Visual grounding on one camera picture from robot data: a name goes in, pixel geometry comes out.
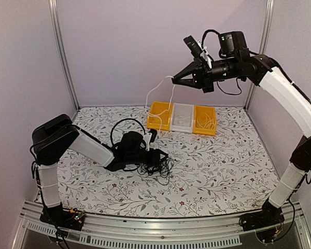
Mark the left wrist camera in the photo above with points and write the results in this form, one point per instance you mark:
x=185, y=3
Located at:
x=149, y=138

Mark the front aluminium rail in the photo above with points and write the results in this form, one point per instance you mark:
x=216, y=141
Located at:
x=105, y=231

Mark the white translucent plastic bin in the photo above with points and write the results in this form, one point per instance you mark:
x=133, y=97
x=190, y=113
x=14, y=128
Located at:
x=182, y=118

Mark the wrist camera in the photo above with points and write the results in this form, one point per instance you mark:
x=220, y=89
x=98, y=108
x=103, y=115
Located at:
x=198, y=51
x=149, y=138

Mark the large yellow plastic bin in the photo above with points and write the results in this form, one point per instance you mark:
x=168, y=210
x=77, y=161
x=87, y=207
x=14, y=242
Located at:
x=159, y=116

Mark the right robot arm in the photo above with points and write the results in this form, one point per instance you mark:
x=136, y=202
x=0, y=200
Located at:
x=237, y=61

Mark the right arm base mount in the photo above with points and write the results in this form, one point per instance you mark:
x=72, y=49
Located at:
x=261, y=223

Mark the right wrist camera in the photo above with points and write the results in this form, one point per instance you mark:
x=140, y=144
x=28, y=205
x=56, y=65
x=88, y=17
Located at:
x=198, y=51

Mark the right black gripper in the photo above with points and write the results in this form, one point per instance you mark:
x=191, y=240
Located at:
x=202, y=78

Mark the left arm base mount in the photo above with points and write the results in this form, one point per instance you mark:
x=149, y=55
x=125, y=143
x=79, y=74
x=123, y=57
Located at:
x=59, y=217

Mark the left aluminium frame post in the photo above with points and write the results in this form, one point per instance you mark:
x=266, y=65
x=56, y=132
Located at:
x=54, y=14

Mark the small yellow plastic bin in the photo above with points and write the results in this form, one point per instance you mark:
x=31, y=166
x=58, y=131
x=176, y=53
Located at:
x=205, y=121

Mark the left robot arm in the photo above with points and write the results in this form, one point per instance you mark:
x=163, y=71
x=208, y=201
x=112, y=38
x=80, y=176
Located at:
x=54, y=139

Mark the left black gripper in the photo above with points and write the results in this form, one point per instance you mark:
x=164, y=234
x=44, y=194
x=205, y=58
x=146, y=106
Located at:
x=154, y=160

